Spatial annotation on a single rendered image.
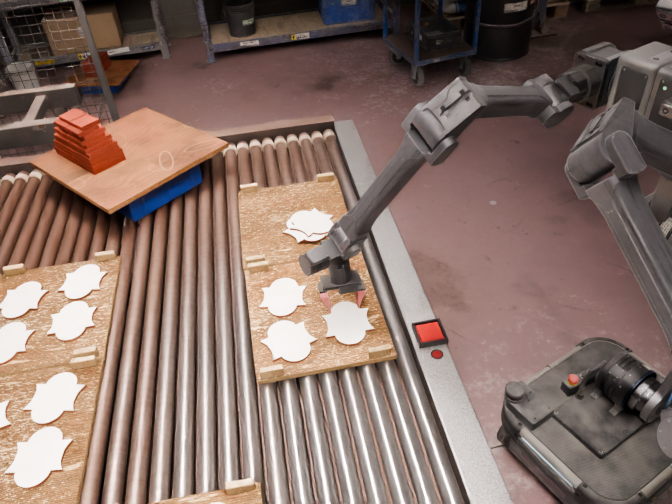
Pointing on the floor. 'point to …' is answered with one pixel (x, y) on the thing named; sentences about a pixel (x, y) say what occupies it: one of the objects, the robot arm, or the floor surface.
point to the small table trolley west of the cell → (418, 57)
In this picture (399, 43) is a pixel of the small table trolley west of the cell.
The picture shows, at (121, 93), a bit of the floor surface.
